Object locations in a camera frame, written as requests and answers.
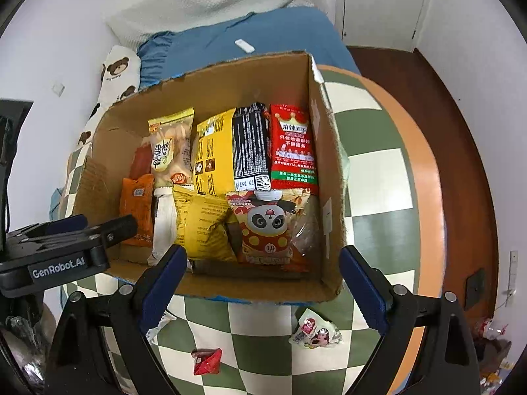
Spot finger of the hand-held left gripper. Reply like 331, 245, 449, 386
88, 213, 139, 251
7, 213, 89, 240

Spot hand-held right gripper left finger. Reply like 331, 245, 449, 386
43, 244, 188, 395

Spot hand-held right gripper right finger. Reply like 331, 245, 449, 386
338, 245, 482, 395

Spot orange snack packet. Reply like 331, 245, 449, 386
119, 173, 156, 248

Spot white green snack packet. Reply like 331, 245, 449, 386
147, 187, 179, 267

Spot dark red snack packet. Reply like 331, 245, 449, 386
129, 138, 154, 179

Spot small yellow snack packet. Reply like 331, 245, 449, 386
172, 185, 238, 263

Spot yellow round biscuit packet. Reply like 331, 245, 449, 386
147, 107, 195, 190

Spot panda print snack packet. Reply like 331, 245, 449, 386
226, 188, 312, 273

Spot large yellow snack packet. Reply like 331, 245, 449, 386
193, 108, 237, 198

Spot printed cardboard box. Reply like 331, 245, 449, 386
72, 50, 350, 305

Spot black snack packet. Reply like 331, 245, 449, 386
232, 102, 272, 192

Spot red green snack packet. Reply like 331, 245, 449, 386
267, 104, 319, 195

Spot small clear picture packet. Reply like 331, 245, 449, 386
290, 308, 343, 350

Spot red triangular snack packet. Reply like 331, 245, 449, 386
190, 348, 223, 376

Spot black stand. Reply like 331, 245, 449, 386
0, 99, 34, 251

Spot dark square panel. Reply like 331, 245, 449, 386
465, 268, 485, 309

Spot green white checkered mat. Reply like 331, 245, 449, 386
58, 64, 447, 395

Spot white red plastic item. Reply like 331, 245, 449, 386
473, 317, 513, 340

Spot floor clutter pile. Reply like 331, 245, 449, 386
473, 337, 515, 387

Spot white power strip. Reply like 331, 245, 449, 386
509, 250, 518, 297

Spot bear print pillow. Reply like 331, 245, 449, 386
66, 45, 143, 173

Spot blue bed sheet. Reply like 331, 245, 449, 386
49, 6, 363, 223

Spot white door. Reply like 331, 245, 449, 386
317, 0, 435, 52

